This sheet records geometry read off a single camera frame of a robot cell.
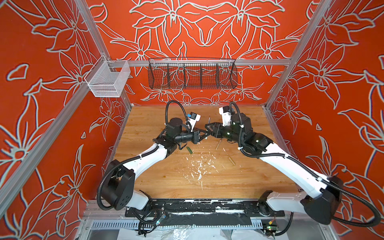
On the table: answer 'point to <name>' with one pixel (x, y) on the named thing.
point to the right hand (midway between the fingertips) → (205, 125)
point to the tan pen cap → (233, 163)
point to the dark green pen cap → (189, 150)
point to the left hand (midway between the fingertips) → (208, 132)
